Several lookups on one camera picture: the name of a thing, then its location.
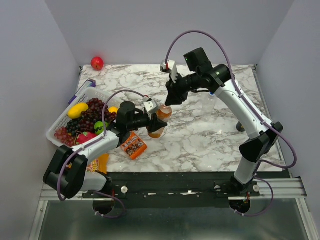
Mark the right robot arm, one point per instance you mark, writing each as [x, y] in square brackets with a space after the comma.
[261, 131]

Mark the yellow snack bag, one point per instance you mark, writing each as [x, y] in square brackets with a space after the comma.
[97, 165]

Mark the light red grape bunch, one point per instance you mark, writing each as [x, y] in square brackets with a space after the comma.
[64, 137]

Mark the black blue grape bunch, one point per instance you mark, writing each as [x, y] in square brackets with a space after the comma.
[73, 125]

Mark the red apple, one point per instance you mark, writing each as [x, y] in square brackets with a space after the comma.
[97, 63]

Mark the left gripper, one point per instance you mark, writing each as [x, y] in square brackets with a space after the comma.
[154, 124]

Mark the dark purple grape bunch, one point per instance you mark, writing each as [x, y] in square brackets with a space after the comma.
[95, 113]

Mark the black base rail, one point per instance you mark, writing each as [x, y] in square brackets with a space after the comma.
[169, 190]

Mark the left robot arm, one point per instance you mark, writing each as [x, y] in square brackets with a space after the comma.
[66, 172]

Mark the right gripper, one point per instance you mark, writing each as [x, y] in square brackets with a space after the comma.
[174, 92]

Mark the yellow mango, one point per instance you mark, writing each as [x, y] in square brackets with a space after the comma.
[75, 112]

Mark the green toy fruit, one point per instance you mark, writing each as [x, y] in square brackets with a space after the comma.
[99, 127]

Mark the black can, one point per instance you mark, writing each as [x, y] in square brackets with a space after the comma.
[240, 127]

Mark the yellow lemon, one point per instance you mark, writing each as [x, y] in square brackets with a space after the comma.
[113, 109]

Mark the clear bottle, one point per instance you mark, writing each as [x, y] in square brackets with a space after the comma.
[209, 103]

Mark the white plastic basket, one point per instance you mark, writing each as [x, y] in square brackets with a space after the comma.
[88, 94]

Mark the purple white box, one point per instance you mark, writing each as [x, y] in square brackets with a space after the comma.
[87, 84]

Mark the orange snack box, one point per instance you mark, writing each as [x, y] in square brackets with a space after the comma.
[134, 146]

